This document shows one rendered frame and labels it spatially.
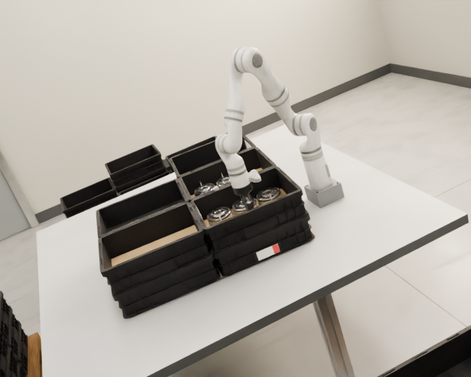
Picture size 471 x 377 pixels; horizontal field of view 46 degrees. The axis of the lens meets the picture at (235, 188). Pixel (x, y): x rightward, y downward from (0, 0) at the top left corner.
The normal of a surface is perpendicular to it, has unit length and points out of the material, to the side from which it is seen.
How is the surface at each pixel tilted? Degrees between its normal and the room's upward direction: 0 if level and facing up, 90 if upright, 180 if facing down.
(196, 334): 0
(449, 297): 0
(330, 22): 90
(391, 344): 0
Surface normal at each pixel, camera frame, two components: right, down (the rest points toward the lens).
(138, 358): -0.29, -0.86
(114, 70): 0.33, 0.30
